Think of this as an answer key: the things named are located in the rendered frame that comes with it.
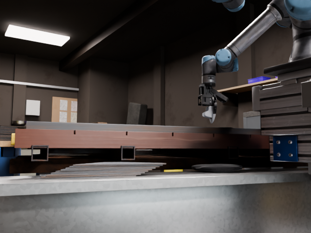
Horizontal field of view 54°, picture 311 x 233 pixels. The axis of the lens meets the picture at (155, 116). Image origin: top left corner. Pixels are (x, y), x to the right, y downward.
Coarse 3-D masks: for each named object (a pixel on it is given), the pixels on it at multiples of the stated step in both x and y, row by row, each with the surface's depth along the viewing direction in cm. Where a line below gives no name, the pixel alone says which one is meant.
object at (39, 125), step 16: (32, 128) 101; (48, 128) 103; (64, 128) 105; (80, 128) 107; (96, 128) 109; (112, 128) 111; (128, 128) 113; (144, 128) 116; (160, 128) 118; (176, 128) 121; (192, 128) 124; (208, 128) 126; (224, 128) 129
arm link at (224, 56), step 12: (276, 0) 142; (264, 12) 144; (276, 12) 141; (252, 24) 146; (264, 24) 143; (240, 36) 147; (252, 36) 145; (228, 48) 148; (240, 48) 147; (216, 60) 148; (228, 60) 146
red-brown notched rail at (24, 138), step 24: (24, 144) 96; (48, 144) 98; (72, 144) 101; (96, 144) 104; (120, 144) 107; (144, 144) 111; (168, 144) 114; (192, 144) 118; (216, 144) 122; (240, 144) 126; (264, 144) 131
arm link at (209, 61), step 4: (204, 56) 166; (208, 56) 164; (212, 56) 164; (204, 60) 165; (208, 60) 164; (212, 60) 164; (204, 64) 165; (208, 64) 163; (212, 64) 163; (204, 68) 164; (208, 68) 163; (212, 68) 163; (204, 72) 164; (208, 72) 163; (212, 72) 163; (216, 72) 164
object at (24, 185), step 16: (16, 176) 93; (32, 176) 93; (144, 176) 95; (160, 176) 96; (176, 176) 96; (192, 176) 96; (208, 176) 96; (224, 176) 99; (240, 176) 101; (256, 176) 103; (272, 176) 106; (288, 176) 109; (304, 176) 111; (0, 192) 74; (16, 192) 76; (32, 192) 77; (48, 192) 78; (64, 192) 80
